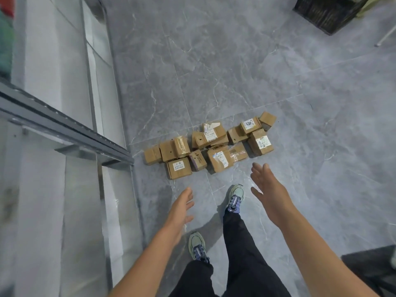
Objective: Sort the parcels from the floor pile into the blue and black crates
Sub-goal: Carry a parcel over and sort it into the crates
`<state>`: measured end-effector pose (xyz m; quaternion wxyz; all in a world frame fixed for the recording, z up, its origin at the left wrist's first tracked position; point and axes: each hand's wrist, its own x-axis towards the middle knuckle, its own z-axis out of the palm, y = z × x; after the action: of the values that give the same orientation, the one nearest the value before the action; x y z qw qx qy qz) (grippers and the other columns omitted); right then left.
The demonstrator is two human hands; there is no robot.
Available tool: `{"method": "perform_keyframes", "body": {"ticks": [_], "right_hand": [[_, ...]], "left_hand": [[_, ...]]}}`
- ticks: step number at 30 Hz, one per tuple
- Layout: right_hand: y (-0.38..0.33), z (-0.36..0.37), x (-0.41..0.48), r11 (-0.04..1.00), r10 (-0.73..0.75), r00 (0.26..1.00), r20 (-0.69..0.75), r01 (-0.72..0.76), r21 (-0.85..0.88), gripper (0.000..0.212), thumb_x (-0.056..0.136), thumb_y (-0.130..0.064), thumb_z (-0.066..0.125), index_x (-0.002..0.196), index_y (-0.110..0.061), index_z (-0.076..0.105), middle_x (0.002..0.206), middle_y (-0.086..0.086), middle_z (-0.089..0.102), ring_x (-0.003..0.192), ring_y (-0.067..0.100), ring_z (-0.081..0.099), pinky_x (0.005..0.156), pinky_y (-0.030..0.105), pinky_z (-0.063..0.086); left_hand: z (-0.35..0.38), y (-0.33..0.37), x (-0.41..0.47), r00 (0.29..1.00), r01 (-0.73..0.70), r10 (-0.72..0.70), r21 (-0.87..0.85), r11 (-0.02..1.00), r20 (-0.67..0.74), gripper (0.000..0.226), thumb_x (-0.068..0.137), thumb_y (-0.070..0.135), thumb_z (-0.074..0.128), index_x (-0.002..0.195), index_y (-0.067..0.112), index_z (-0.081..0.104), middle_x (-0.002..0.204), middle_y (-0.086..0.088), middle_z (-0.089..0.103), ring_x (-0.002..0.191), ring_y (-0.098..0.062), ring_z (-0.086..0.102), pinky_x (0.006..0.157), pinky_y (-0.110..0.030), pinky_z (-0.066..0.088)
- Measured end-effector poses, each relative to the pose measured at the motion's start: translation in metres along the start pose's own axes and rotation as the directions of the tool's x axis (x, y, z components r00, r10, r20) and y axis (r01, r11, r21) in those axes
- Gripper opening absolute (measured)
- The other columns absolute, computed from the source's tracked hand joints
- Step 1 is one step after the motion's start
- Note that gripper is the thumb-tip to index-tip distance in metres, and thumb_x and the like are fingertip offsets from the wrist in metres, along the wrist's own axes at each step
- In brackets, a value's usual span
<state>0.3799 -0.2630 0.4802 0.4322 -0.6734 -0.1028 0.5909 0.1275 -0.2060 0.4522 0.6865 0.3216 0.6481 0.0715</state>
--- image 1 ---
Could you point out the person's right shoe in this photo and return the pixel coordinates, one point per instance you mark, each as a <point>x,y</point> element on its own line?
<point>235,197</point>

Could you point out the person's right forearm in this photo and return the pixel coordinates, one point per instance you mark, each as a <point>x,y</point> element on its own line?
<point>325,262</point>

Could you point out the red and green packets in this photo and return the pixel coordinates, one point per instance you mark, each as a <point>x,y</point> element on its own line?
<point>6,43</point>

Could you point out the person's left leg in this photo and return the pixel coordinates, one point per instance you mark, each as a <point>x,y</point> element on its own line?
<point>195,281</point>

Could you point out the yellow green plastic bag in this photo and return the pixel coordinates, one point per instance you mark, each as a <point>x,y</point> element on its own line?
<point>369,6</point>

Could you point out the person's leg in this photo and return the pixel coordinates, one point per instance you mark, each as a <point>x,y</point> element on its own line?
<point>195,281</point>
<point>244,259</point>

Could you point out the person's right hand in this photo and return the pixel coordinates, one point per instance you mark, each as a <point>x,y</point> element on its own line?
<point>272,194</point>

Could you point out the person's left hand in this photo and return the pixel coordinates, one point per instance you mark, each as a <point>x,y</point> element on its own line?
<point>179,213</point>

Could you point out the black storage crate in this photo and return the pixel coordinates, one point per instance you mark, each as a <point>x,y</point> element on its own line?
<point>331,12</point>

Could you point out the person's left forearm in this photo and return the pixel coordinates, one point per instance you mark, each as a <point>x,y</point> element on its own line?
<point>145,266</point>

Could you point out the person's right leg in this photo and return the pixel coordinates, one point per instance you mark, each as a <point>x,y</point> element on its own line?
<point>244,259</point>

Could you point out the pile of brown cardboard boxes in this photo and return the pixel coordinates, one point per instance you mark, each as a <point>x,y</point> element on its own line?
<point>182,173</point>

